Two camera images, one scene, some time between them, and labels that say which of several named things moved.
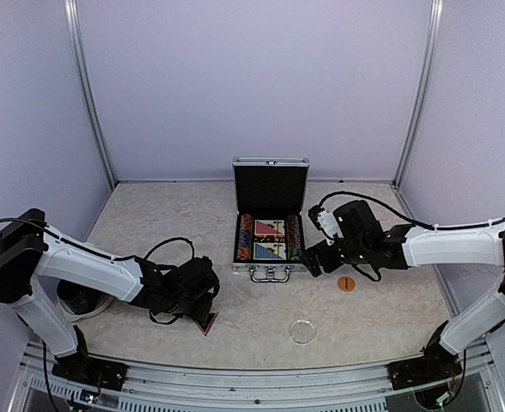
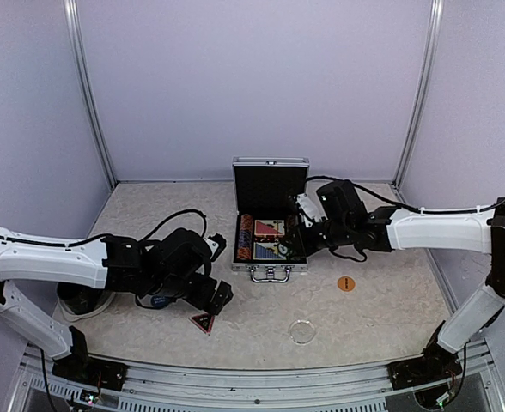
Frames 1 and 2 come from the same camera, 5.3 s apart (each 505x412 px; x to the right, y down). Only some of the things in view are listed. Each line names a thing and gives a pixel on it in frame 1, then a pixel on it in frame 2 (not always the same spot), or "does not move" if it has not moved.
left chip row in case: [246, 238] does not move
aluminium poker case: [270, 202] does not move
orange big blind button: [346, 283] does not move
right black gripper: [329, 265] → [308, 249]
